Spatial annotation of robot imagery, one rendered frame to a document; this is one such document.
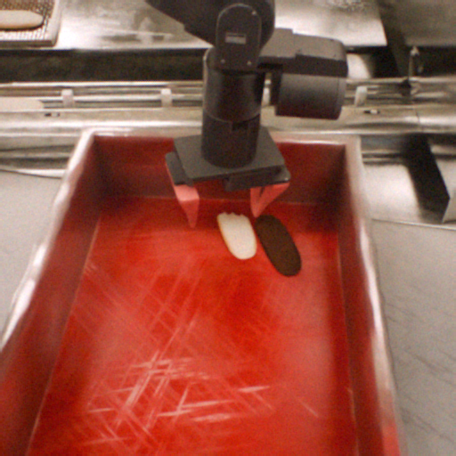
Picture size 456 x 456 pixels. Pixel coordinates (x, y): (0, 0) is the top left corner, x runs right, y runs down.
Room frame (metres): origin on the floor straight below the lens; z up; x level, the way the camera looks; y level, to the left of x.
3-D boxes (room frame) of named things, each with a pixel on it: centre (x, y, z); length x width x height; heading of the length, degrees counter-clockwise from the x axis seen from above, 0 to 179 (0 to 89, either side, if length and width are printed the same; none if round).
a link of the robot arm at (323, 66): (0.47, -0.05, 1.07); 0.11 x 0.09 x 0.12; 88
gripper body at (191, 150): (0.47, 0.00, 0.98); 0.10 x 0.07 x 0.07; 107
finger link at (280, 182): (0.47, -0.02, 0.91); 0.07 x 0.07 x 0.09; 17
